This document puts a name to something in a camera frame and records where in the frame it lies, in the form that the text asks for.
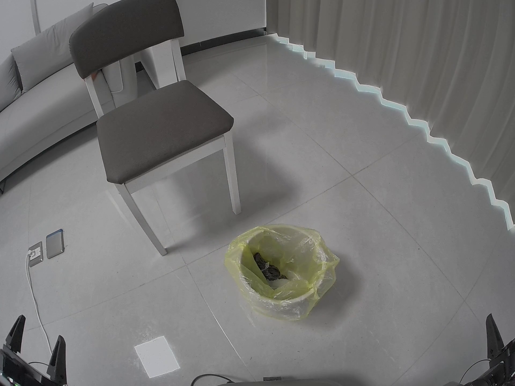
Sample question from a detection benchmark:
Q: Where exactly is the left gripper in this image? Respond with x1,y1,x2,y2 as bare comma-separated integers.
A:
0,314,67,386

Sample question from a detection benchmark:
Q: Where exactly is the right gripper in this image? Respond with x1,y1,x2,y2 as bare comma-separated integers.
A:
481,313,515,386

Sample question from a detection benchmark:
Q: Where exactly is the yellow plastic bag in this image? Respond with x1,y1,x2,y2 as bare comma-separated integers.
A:
225,224,340,321

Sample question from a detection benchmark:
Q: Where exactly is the black plastic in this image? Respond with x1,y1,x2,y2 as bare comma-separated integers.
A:
251,252,288,283

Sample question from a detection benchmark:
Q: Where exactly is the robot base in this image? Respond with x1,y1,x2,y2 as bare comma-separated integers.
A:
215,376,459,386

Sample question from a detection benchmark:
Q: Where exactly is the white trash bin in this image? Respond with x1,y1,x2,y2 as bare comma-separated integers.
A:
240,228,322,317

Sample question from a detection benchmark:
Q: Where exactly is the pale grey sofa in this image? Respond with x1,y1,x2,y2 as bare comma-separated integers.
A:
0,2,139,194

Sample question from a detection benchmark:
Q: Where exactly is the grey cushioned white chair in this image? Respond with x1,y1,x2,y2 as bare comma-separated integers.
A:
69,0,242,256

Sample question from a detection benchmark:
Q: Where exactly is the pale grey cushion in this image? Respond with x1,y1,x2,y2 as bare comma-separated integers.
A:
11,2,94,93
0,53,23,113

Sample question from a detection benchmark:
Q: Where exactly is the white curtain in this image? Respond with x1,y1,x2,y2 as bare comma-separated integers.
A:
264,0,515,232

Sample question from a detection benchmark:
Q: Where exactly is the white cable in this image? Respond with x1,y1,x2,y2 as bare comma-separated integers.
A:
26,249,55,356

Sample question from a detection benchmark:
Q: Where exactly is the black cable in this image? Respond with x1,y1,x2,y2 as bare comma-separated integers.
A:
192,373,231,386

